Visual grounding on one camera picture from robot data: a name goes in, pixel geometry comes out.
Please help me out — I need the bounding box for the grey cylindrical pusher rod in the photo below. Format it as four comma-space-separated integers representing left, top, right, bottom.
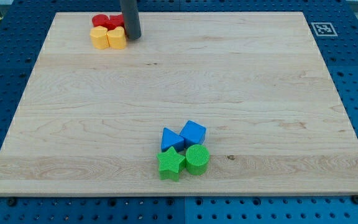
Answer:
119, 0, 142, 40

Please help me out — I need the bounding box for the green star block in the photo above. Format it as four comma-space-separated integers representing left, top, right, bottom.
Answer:
157, 146, 186, 182

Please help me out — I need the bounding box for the red round block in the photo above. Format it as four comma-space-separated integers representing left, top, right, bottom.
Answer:
91, 14, 109, 27

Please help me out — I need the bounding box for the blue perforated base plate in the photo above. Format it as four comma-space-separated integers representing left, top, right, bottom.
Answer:
0, 0, 358, 223

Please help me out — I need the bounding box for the yellow heart block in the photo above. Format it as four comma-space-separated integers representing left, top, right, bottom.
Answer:
107, 26, 127, 50

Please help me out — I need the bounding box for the light wooden board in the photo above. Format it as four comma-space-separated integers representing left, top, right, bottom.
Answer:
0, 12, 358, 197

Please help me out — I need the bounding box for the yellow hexagon block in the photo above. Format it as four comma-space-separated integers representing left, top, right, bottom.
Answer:
89, 26, 110, 50

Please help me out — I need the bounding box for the green cylinder block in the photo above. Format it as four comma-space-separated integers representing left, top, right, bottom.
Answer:
185, 144, 210, 175

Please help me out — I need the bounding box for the blue cube block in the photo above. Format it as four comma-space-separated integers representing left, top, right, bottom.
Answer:
180, 120, 206, 149

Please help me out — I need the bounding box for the red star block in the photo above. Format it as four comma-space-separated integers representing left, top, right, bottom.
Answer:
105, 14, 124, 30

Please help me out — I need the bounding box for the blue triangle block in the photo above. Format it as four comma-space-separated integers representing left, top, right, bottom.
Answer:
160, 128, 185, 152

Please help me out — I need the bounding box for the white fiducial marker tag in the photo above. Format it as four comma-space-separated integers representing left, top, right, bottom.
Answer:
311, 22, 337, 37

